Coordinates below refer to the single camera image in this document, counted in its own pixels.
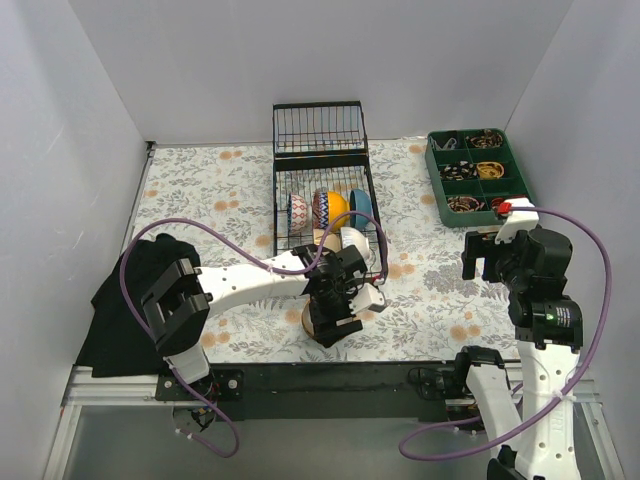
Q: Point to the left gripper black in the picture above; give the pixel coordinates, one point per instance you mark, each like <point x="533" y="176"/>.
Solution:
<point x="337" y="329"/>

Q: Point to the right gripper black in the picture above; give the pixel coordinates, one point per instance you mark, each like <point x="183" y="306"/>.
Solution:
<point x="476" y="255"/>

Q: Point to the plain white bowl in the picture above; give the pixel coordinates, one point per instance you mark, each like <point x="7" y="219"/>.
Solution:
<point x="353" y="237"/>

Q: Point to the blue ceramic bowl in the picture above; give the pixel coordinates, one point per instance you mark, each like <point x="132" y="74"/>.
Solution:
<point x="360" y="204"/>

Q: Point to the blue patterned bowl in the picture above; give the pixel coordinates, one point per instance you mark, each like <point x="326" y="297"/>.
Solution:
<point x="298" y="213"/>

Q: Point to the yellow bowl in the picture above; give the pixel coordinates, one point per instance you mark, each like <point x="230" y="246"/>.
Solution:
<point x="337" y="205"/>

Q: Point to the red patterned bowl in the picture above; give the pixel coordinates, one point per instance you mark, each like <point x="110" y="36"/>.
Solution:
<point x="320" y="210"/>

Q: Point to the black wire dish rack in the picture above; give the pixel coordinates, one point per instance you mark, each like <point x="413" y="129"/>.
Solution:
<point x="321" y="146"/>

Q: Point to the white bowl patterned rim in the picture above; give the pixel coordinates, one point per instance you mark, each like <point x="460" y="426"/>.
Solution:
<point x="305" y="313"/>

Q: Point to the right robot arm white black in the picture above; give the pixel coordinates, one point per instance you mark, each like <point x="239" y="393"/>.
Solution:
<point x="535" y="440"/>

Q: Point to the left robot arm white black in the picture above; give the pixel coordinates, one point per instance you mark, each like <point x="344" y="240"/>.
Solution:
<point x="178" y="304"/>

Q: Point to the brown floral bands in tray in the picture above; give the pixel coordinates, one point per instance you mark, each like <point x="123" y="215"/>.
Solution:
<point x="464" y="204"/>

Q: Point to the red bands in tray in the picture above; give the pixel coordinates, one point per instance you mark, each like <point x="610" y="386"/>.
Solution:
<point x="495" y="202"/>

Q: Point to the black front base bar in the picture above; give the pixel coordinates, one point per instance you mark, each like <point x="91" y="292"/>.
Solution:
<point x="351" y="390"/>

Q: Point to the green compartment organizer tray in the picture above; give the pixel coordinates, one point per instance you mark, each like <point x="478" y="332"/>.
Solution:
<point x="473" y="145"/>

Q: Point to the yellow bands in tray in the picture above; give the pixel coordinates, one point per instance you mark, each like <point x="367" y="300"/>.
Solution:
<point x="490" y="170"/>

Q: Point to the black white bands in tray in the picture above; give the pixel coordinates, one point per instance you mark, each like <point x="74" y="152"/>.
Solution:
<point x="459" y="171"/>

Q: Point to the black cloth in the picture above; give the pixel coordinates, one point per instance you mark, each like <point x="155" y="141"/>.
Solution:
<point x="116" y="345"/>

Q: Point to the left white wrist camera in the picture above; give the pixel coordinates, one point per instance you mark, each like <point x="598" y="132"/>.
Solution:
<point x="368" y="297"/>

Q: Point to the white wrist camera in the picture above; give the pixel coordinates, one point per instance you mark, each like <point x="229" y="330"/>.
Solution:
<point x="518" y="215"/>
<point x="368" y="297"/>

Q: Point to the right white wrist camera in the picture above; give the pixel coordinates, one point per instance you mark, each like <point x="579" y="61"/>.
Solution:
<point x="518" y="215"/>

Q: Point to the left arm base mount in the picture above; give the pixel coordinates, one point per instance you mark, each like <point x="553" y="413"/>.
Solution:
<point x="210" y="395"/>

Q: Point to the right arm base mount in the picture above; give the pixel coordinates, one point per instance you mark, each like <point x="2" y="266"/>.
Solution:
<point x="448" y="382"/>

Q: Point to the aluminium frame rail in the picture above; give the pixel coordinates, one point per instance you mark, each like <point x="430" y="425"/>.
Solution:
<point x="85" y="390"/>

